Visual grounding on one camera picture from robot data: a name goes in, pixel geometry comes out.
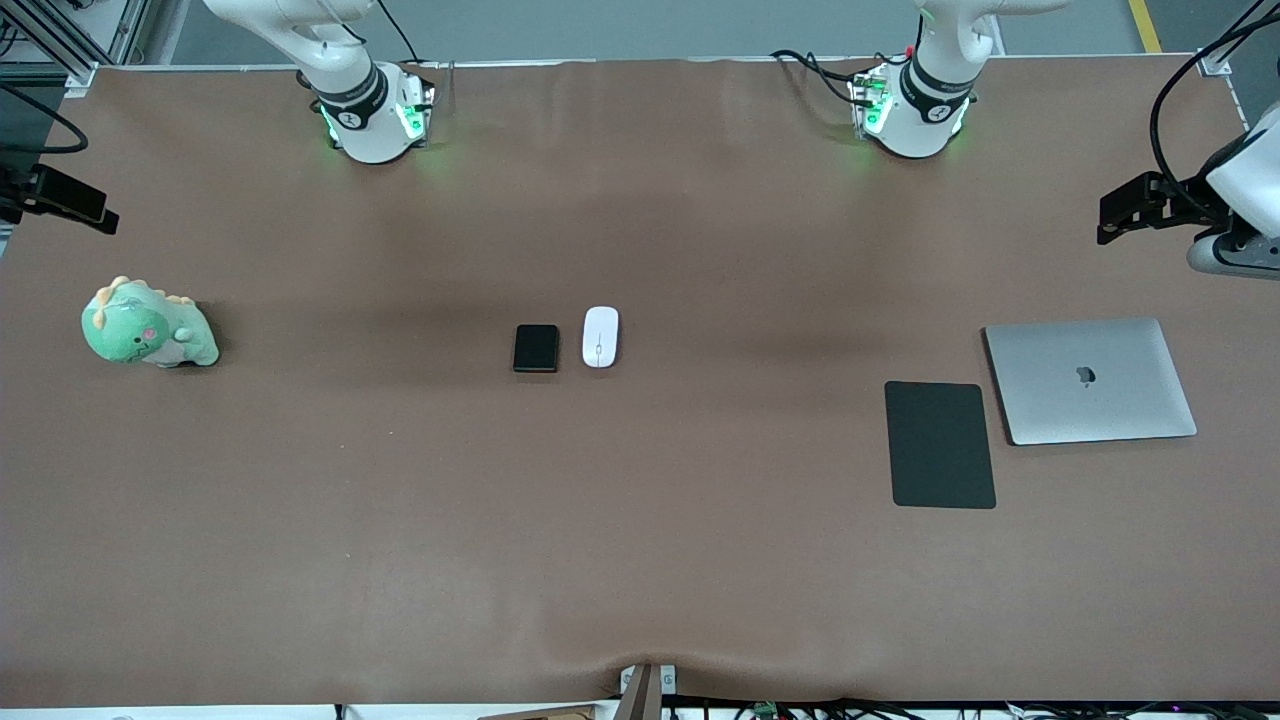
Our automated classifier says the black phone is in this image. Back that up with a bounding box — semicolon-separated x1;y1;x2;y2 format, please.
513;324;561;374

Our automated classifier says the white computer mouse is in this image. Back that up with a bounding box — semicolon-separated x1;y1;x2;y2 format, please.
582;306;621;369

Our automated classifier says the black mouse pad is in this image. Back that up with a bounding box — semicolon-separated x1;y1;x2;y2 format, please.
884;380;998;510

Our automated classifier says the green dinosaur plush toy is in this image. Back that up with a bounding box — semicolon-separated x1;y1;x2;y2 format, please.
81;276;220;369

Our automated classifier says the silver laptop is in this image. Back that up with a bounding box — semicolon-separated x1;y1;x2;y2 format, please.
983;317;1199;447

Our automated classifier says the brown table mat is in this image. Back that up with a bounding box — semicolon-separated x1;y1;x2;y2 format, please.
0;55;1280;707

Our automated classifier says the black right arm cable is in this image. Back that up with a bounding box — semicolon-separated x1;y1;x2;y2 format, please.
0;84;91;157

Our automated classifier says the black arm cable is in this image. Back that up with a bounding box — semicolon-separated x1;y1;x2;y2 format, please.
1148;8;1280;201
0;84;91;157

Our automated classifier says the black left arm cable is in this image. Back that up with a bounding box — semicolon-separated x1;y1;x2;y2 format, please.
1148;8;1280;201

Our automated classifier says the aluminium frame profile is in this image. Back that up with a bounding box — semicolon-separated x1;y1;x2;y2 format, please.
0;0;153;97
1197;0;1280;77

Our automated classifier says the black left base cable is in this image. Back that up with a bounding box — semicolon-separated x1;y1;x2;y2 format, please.
769;47;883;107

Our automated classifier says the black base cable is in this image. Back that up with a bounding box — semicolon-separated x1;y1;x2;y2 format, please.
769;47;883;107
374;0;423;67

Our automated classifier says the black right base cable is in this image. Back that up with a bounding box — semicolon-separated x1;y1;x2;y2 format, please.
374;0;423;67

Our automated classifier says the brown camera mount post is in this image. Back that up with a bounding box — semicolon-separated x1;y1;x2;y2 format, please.
618;663;678;720

